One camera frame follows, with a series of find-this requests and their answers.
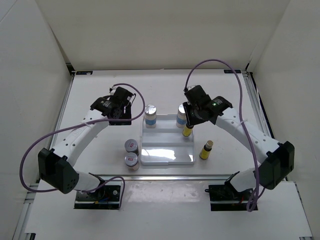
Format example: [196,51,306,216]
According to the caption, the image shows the blue label bead jar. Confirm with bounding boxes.
[144,104,157,128]
[176,104,187,128]

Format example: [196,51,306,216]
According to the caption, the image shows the yellow label bottle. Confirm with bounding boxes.
[182,124,194,137]
[199,140,214,160]

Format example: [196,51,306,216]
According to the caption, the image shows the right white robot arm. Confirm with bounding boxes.
[183,85,295,200]

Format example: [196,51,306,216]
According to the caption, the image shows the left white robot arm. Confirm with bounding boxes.
[38,86,134,200]

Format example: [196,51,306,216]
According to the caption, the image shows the dark spice jar red label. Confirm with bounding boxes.
[124,139,140,156]

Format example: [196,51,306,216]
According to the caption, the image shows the tan spice jar red label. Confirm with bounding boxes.
[124,152,140,171]

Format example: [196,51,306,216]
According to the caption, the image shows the white tiered organizer tray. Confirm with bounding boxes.
[140,114,195,167]

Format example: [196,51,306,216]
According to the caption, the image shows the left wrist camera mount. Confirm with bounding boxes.
[124,93,136,107]

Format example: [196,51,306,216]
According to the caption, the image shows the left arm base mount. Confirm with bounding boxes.
[73,174,126,210]

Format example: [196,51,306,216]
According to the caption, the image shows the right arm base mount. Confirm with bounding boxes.
[204,171,254,212]

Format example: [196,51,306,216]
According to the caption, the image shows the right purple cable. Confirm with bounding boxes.
[184,58,266,213]

